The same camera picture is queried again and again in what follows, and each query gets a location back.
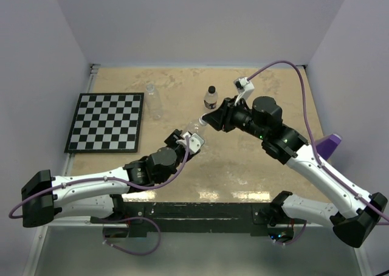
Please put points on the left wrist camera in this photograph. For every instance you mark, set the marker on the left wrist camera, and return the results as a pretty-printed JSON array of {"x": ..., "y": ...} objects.
[{"x": 193, "y": 141}]

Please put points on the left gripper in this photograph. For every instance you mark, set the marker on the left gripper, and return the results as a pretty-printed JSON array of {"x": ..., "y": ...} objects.
[{"x": 171, "y": 141}]

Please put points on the aluminium rail left edge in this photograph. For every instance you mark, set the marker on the aluminium rail left edge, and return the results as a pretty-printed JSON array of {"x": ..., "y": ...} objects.
[{"x": 76, "y": 127}]

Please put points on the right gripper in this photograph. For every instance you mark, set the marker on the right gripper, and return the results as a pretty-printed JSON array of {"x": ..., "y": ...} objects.
[{"x": 221, "y": 119}]

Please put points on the black bottle cap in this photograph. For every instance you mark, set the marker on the black bottle cap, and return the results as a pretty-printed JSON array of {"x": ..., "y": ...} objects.
[{"x": 212, "y": 89}]

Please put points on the black white checkerboard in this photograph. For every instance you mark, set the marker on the black white checkerboard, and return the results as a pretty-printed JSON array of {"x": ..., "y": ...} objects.
[{"x": 112, "y": 123}]

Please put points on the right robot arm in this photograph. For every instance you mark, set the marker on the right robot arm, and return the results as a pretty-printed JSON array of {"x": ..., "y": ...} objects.
[{"x": 352, "y": 212}]

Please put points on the blue bottle cap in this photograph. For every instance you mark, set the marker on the blue bottle cap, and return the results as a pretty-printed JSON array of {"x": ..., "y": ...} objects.
[{"x": 202, "y": 122}]

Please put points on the small clear plastic bottle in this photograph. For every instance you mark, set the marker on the small clear plastic bottle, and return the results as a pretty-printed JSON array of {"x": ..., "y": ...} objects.
[{"x": 210, "y": 100}]

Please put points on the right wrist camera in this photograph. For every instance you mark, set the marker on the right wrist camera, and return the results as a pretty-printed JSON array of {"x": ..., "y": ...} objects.
[{"x": 244, "y": 87}]

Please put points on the purple object table edge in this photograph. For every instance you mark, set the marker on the purple object table edge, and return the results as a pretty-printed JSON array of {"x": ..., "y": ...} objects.
[{"x": 327, "y": 145}]

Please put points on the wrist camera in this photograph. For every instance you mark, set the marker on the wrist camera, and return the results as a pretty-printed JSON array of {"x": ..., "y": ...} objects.
[
  {"x": 193, "y": 141},
  {"x": 244, "y": 87}
]

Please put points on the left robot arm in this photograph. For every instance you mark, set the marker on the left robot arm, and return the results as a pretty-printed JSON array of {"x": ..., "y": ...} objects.
[{"x": 46, "y": 197}]

